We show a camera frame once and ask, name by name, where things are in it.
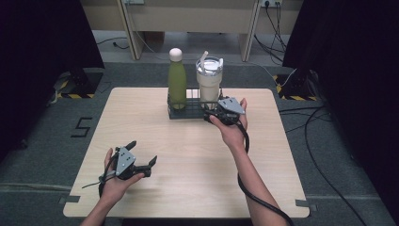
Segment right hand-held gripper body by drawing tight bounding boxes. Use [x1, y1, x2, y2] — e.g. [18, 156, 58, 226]
[203, 97, 247, 127]

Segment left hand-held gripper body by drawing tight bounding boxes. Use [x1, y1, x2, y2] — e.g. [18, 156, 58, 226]
[113, 146, 153, 181]

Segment dark wire basket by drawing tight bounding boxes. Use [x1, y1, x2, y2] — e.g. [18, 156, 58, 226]
[167, 87, 224, 121]

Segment cream tumbler with straw lid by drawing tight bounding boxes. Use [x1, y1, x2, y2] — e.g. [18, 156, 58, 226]
[195, 50, 225, 110]

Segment green bottle with white cap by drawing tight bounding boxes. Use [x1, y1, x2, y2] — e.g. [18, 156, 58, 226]
[168, 47, 188, 110]

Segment person's left hand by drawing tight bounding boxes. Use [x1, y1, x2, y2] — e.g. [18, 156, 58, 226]
[99, 148, 146, 201]

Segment person's right hand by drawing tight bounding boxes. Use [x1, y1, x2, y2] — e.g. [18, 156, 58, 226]
[209, 97, 249, 153]

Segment black stand base hazard tape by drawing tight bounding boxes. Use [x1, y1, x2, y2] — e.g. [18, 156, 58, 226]
[56, 67, 104, 100]
[272, 69, 320, 102]

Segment dark curtain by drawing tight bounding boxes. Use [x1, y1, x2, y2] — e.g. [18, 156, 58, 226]
[0, 0, 105, 164]
[281, 0, 399, 218]

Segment left hand-held gripper black cable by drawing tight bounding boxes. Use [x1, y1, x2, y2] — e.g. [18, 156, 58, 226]
[82, 153, 118, 200]

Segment hand-held gripper black cable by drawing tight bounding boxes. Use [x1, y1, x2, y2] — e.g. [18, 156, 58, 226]
[236, 121, 295, 226]
[82, 153, 118, 200]

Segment bundle of black hanging cables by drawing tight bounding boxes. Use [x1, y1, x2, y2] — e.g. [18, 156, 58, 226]
[253, 2, 288, 64]

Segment right hand-held gripper black cable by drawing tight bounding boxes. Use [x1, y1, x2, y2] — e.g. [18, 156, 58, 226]
[236, 121, 295, 226]

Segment black floor cables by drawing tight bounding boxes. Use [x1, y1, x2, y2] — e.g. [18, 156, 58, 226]
[279, 105, 369, 226]

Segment short black cable with plug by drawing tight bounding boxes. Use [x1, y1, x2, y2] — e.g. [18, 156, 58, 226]
[95, 37, 130, 51]

